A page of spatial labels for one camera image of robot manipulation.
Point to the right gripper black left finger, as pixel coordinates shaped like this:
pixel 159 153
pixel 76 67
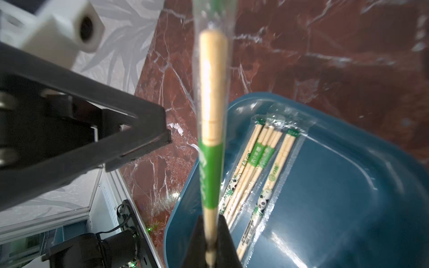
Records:
pixel 195 256

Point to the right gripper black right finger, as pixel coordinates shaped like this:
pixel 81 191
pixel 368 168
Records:
pixel 226 256

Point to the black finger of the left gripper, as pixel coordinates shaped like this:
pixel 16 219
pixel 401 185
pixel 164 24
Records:
pixel 57 125

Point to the teal storage box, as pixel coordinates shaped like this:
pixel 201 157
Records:
pixel 345 198

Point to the chopstick pair twelfth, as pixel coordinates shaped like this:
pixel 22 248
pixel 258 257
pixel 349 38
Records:
pixel 214 26

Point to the wrapped chopsticks in box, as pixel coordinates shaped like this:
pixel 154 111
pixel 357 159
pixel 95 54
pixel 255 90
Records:
pixel 268 137

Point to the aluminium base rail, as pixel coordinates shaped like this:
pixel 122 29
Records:
pixel 92 198

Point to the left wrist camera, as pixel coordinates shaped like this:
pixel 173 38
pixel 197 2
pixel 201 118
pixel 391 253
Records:
pixel 56 31

